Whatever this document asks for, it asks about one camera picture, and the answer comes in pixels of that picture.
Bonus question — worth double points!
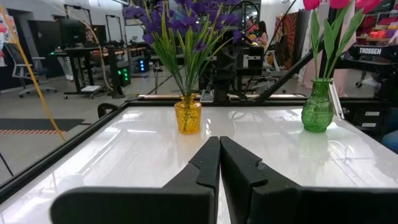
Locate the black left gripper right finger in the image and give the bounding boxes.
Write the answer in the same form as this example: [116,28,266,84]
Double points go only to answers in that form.
[219,136,398,224]

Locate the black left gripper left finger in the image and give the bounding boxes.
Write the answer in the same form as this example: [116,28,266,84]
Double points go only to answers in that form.
[50,136,221,224]

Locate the amber glass vase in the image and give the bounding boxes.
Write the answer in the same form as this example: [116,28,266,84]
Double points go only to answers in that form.
[174,93,203,136]

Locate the black control box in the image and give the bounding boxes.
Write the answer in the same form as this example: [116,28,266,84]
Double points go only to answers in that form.
[341,104,398,142]

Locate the person's leg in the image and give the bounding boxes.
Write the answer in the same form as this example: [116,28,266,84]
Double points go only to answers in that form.
[381,129,398,154]

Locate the silver metal strip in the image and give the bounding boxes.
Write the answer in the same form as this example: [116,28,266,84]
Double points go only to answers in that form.
[327,78,345,119]

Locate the pink tulip with stem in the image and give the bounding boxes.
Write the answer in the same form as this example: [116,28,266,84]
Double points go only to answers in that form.
[298,0,358,98]

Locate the black mat with striped edge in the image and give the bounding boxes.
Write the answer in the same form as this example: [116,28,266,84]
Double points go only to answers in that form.
[0,117,85,136]

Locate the computer tower with green lights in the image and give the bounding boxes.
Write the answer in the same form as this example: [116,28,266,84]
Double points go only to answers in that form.
[116,66,132,88]

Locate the computer with blue lights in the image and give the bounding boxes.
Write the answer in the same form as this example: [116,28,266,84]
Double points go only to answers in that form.
[136,57,150,75]

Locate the black standing desk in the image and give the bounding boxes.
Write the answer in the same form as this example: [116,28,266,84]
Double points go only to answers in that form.
[49,45,126,101]

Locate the red patterned hanging cloth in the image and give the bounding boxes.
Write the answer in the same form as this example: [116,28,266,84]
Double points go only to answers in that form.
[279,11,308,72]

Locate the person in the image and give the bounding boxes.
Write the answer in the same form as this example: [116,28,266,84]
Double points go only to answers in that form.
[248,20,271,52]

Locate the grey office chair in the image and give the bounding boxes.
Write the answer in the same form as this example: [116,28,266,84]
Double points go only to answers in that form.
[3,41,58,98]

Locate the floral patterned cloth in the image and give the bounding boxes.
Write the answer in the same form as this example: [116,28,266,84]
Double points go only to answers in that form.
[0,14,9,68]

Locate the black corner handle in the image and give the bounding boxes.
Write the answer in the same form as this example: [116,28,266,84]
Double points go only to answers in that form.
[96,102,120,119]

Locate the black aluminium table frame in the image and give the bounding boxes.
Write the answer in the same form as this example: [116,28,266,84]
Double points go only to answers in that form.
[0,95,398,203]

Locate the silver metal bracket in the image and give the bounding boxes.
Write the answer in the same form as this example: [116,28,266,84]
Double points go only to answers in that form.
[200,88,216,104]

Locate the black diagonal frame brace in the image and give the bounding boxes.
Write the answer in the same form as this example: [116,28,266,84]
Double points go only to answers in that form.
[257,39,325,103]

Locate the yellow cable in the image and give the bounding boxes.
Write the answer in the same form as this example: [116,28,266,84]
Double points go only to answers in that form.
[0,4,67,141]

